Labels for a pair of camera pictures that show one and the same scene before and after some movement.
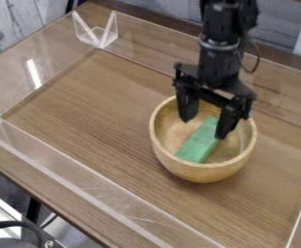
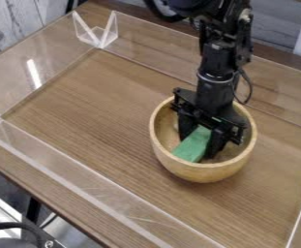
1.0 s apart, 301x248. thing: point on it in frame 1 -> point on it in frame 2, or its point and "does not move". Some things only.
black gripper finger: [229, 117] -> [220, 137]
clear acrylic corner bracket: [97, 36] does not move
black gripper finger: [188, 101] -> [186, 124]
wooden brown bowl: [169, 131] does not move
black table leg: [33, 208] does not move
